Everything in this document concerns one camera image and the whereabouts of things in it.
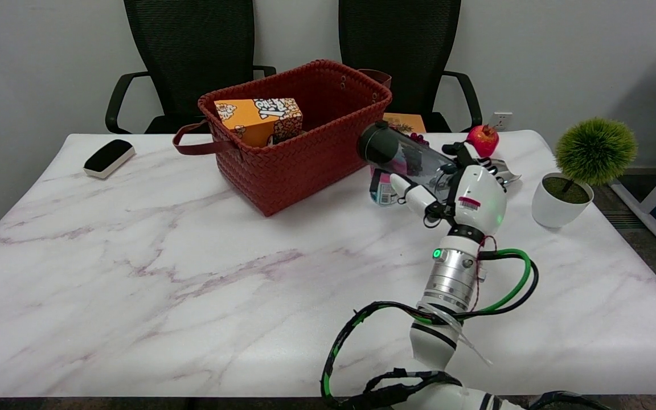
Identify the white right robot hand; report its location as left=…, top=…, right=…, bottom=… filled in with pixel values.
left=389, top=142, right=508, bottom=229

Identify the clear bottle black lid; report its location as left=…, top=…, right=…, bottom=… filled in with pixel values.
left=358, top=121, right=460, bottom=200

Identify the shiny metal scoop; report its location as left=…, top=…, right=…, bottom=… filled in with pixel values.
left=486, top=159, right=522, bottom=187

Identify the red pomegranate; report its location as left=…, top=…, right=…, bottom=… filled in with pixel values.
left=466, top=125, right=500, bottom=158

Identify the small pink lid cup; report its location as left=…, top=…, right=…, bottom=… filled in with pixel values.
left=369, top=167, right=400, bottom=207

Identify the flat orange box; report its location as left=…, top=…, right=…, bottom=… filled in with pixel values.
left=385, top=113, right=427, bottom=134

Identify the green ball plant white pot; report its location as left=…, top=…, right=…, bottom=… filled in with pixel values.
left=531, top=117, right=638, bottom=229

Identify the black mesh office chair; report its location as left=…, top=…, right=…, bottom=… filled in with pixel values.
left=105, top=0, right=277, bottom=135
left=338, top=0, right=483, bottom=133

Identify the red woven basket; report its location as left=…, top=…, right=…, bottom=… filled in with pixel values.
left=172, top=59, right=393, bottom=217

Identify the orange snack box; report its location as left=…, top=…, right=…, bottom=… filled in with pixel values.
left=214, top=97, right=304, bottom=146

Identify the black white board eraser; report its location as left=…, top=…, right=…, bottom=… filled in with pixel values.
left=83, top=139, right=136, bottom=179

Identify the black green cable bundle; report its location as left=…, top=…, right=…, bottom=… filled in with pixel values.
left=321, top=236, right=613, bottom=410

